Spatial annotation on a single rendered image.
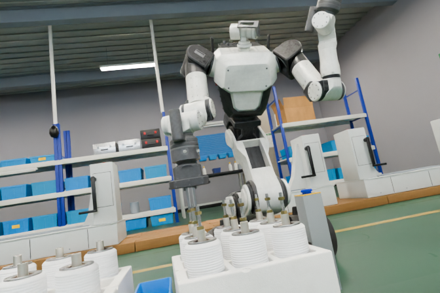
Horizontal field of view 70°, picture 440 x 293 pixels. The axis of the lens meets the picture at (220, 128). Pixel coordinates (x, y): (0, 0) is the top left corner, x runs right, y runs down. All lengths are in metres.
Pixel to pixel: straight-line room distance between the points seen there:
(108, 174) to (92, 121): 6.82
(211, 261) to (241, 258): 0.08
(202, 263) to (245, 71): 0.81
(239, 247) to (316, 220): 0.37
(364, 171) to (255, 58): 2.46
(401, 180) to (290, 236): 2.94
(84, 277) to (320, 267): 0.56
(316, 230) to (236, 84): 0.66
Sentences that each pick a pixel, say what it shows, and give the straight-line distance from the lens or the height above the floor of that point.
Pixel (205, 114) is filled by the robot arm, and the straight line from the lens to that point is 1.21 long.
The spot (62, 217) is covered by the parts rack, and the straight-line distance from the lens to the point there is 5.81.
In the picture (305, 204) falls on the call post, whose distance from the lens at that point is 1.12.
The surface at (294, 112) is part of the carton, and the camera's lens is 6.33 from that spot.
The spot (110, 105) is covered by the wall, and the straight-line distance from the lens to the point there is 9.85.
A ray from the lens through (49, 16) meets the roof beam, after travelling 6.50.
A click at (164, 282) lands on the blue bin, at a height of 0.11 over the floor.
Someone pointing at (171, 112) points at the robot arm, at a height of 0.62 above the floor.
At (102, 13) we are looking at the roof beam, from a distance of 6.34.
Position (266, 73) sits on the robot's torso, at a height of 0.82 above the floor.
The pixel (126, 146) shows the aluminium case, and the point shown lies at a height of 1.41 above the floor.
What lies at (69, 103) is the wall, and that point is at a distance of 10.13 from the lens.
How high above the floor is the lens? 0.37
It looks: 11 degrees up
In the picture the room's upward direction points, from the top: 9 degrees counter-clockwise
